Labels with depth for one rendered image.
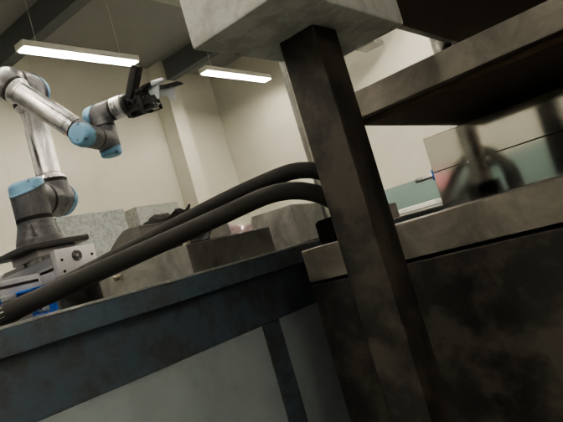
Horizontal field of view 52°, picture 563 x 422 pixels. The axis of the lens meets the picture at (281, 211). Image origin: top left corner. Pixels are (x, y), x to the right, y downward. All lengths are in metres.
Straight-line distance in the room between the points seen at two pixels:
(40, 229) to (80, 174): 6.33
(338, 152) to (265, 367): 0.48
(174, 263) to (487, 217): 0.61
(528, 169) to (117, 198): 7.57
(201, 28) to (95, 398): 0.52
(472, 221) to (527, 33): 0.30
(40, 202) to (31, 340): 1.28
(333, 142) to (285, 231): 0.78
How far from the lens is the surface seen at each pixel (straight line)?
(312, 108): 0.80
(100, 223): 7.63
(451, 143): 1.41
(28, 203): 2.06
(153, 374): 0.93
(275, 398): 1.11
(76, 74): 9.00
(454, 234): 0.92
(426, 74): 1.04
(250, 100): 10.31
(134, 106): 2.08
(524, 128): 1.36
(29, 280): 1.97
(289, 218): 1.52
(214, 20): 0.75
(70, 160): 8.35
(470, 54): 1.01
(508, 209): 0.89
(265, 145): 10.10
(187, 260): 1.16
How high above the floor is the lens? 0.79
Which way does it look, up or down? 4 degrees up
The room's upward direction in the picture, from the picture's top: 16 degrees counter-clockwise
